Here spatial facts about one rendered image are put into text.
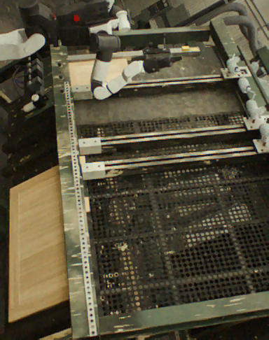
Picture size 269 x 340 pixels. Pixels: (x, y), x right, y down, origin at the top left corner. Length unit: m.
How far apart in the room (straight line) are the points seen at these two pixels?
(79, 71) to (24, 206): 0.99
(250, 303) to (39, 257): 1.19
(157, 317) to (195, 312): 0.17
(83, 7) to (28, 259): 1.45
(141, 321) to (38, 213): 1.06
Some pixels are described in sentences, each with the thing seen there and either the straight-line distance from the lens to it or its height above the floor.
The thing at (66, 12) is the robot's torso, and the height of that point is 1.20.
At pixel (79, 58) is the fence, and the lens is 3.17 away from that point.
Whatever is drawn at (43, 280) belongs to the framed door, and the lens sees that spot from 2.52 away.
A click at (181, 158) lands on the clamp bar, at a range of 2.50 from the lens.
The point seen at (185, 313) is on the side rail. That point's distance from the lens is 2.05.
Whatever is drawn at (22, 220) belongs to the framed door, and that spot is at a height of 0.35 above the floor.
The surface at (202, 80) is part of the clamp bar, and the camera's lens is 2.99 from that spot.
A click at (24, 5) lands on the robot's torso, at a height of 1.02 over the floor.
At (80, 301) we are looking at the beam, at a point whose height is 0.84.
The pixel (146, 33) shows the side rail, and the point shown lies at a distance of 3.41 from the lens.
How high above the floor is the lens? 1.84
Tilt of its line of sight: 16 degrees down
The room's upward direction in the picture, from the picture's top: 65 degrees clockwise
